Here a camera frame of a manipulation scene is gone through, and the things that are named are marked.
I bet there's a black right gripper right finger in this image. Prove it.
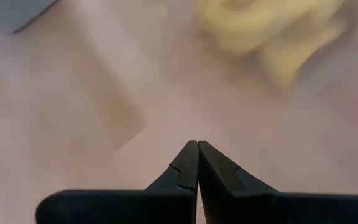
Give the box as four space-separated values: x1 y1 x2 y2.
197 139 358 224

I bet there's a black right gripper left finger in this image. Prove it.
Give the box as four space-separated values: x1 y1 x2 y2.
35 139 200 224

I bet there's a yellow microfiber towel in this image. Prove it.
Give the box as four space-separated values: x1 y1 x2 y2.
196 0 349 93

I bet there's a grey plastic basket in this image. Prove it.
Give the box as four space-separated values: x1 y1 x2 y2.
0 0 59 34

